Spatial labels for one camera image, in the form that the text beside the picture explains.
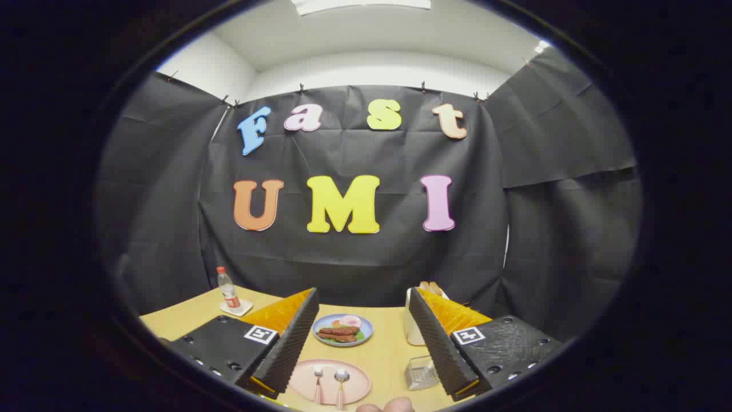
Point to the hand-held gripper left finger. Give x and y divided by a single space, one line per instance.
289 349

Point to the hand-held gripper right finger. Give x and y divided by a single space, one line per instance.
437 349

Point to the white toaster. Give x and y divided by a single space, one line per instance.
413 332

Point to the brown grilled meat strip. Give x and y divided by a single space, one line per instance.
336 337
340 330

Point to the white square coaster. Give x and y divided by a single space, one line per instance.
244 309

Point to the pink ham slice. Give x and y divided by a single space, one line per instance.
350 321

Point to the blue round plate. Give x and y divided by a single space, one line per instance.
368 331

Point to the green lettuce leaf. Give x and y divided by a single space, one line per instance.
360 336

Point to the pink round plate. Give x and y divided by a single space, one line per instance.
357 383

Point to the clear plastic bottle red label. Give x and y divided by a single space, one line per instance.
229 292

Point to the black backdrop cloth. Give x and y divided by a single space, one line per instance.
354 257

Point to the ceiling light panel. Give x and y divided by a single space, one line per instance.
360 4

